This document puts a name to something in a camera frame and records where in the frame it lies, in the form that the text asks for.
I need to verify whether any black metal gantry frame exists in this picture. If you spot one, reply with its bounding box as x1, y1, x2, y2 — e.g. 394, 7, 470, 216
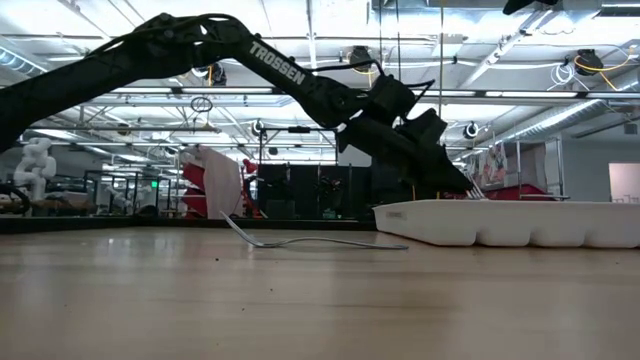
257, 125, 340, 166

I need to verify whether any colourful printed banner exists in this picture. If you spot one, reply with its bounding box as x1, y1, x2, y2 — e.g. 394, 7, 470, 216
474, 142, 509, 189

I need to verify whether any white humanoid robot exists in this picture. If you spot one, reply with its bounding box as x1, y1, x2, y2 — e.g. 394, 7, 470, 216
12, 137, 58, 202

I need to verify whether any overhead light bar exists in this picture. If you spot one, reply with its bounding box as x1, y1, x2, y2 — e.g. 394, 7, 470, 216
29, 85, 640, 100

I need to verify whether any grey ceiling vent duct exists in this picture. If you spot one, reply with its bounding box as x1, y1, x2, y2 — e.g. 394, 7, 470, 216
0, 47, 51, 81

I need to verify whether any black hanging cable loop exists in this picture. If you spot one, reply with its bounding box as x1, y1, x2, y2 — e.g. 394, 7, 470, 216
189, 96, 215, 114

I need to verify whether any silver ventilation duct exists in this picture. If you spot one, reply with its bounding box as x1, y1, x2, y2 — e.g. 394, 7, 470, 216
522, 69, 640, 144

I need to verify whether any white plastic cutlery tray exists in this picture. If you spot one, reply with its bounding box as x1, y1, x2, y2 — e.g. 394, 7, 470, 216
372, 198, 640, 250

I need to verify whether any black workstation desk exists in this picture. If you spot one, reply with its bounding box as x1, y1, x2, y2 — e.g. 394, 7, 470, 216
254, 164, 374, 221

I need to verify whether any red machine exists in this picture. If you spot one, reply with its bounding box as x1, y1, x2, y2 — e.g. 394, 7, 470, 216
179, 145, 209, 217

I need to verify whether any chrome wire shelf rack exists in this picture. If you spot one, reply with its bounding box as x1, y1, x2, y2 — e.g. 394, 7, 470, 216
464, 137, 571, 202

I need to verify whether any pile of silver cutlery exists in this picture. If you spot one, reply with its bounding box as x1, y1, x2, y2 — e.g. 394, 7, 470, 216
0, 213, 376, 236

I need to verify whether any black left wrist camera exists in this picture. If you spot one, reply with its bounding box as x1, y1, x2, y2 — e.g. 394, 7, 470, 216
368, 73, 417, 126

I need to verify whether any red storage bin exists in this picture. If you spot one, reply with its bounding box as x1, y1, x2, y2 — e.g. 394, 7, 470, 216
479, 183, 551, 202

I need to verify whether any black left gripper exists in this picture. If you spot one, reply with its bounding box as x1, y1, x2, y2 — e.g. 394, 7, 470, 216
337, 107, 475, 201

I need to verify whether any white cloth cover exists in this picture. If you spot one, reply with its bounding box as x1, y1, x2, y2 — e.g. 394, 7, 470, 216
199, 147, 245, 221

